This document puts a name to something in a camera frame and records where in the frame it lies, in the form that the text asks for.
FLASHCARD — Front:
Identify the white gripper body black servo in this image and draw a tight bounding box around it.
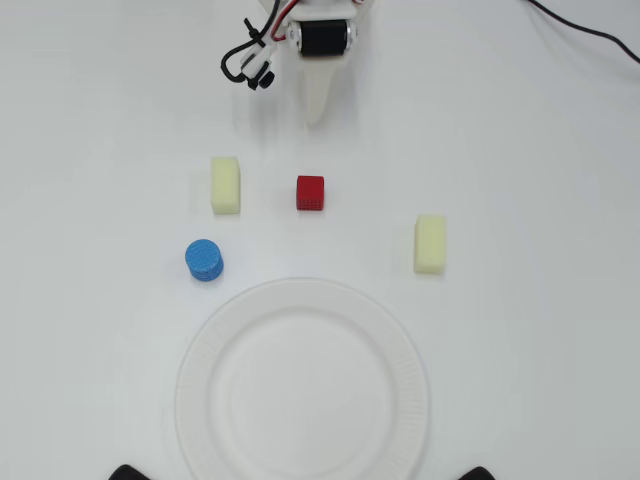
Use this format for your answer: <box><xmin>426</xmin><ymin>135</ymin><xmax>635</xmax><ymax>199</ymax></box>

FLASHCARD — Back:
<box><xmin>259</xmin><ymin>0</ymin><xmax>374</xmax><ymax>61</ymax></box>

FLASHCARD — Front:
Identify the white tapered gripper finger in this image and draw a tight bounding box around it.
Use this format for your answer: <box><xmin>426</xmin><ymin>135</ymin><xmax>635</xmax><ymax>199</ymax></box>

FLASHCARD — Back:
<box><xmin>300</xmin><ymin>57</ymin><xmax>348</xmax><ymax>127</ymax></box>

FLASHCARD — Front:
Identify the red cube block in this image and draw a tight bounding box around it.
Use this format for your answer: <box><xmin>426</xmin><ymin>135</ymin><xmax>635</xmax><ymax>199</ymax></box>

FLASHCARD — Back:
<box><xmin>295</xmin><ymin>174</ymin><xmax>327</xmax><ymax>212</ymax></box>

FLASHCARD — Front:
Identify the pale yellow foam block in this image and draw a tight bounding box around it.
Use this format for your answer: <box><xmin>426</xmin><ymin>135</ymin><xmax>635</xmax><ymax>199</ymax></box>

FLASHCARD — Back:
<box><xmin>413</xmin><ymin>214</ymin><xmax>448</xmax><ymax>275</ymax></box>
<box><xmin>209</xmin><ymin>156</ymin><xmax>242</xmax><ymax>216</ymax></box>

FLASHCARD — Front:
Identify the blue cylinder block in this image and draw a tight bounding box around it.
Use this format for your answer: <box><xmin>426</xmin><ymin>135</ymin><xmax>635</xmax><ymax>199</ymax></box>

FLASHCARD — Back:
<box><xmin>184</xmin><ymin>238</ymin><xmax>225</xmax><ymax>283</ymax></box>

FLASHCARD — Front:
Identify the white disposable plate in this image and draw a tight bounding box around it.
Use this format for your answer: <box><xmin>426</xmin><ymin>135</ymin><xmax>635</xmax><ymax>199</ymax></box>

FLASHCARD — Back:
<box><xmin>174</xmin><ymin>277</ymin><xmax>431</xmax><ymax>480</ymax></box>

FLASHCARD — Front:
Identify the black stand foot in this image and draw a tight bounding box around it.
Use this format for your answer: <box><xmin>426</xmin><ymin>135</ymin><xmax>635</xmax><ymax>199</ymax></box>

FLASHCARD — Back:
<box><xmin>108</xmin><ymin>464</ymin><xmax>157</xmax><ymax>480</ymax></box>
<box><xmin>458</xmin><ymin>465</ymin><xmax>506</xmax><ymax>480</ymax></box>

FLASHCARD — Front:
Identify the red white black servo wire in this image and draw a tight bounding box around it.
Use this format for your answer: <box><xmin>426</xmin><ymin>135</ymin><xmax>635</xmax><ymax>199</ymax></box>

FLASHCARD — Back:
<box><xmin>262</xmin><ymin>0</ymin><xmax>301</xmax><ymax>44</ymax></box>

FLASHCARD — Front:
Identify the white wrist camera black lens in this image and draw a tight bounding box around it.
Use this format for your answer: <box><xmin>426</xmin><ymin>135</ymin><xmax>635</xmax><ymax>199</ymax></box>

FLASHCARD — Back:
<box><xmin>238</xmin><ymin>42</ymin><xmax>276</xmax><ymax>92</ymax></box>

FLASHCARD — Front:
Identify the black camera cable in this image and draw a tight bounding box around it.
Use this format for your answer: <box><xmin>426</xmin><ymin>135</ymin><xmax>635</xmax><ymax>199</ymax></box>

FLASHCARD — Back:
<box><xmin>220</xmin><ymin>29</ymin><xmax>266</xmax><ymax>86</ymax></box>

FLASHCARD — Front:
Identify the thin black table cable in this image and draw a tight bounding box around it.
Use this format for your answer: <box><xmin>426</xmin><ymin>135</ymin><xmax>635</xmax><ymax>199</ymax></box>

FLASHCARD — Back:
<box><xmin>527</xmin><ymin>0</ymin><xmax>640</xmax><ymax>64</ymax></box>

